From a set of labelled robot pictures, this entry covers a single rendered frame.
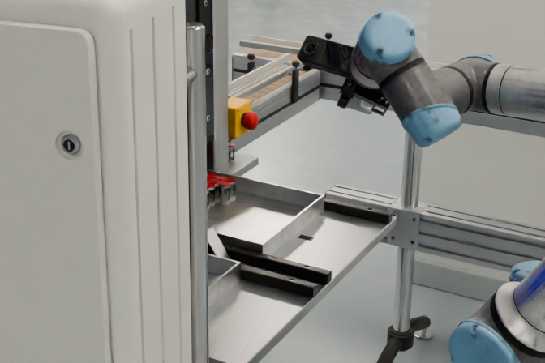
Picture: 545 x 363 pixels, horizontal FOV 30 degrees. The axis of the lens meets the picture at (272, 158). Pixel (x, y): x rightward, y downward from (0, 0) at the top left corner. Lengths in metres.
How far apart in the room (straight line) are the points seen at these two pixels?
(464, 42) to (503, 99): 1.85
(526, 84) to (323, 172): 3.16
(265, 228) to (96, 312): 1.08
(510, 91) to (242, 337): 0.56
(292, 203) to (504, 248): 0.91
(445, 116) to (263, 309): 0.49
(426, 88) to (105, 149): 0.66
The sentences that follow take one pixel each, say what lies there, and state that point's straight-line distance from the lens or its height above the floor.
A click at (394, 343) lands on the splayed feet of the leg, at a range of 3.08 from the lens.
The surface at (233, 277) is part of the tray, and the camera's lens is 1.77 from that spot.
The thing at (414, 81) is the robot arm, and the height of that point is 1.32.
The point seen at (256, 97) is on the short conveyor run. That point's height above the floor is 0.93.
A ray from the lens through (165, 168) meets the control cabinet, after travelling 0.96.
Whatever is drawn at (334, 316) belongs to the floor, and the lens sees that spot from 3.45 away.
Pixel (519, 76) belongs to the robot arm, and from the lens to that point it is 1.49.
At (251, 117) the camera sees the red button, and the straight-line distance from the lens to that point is 2.21.
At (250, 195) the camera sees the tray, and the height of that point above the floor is 0.88.
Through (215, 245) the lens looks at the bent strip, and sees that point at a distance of 1.84.
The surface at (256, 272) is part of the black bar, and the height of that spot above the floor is 0.90.
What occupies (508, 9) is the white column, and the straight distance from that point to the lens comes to 3.27.
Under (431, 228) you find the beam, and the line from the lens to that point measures 2.90.
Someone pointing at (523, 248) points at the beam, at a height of 0.51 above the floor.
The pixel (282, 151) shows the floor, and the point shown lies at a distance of 4.84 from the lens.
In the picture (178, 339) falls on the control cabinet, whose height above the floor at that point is 1.17.
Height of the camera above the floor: 1.73
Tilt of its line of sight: 21 degrees down
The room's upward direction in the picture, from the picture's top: 1 degrees clockwise
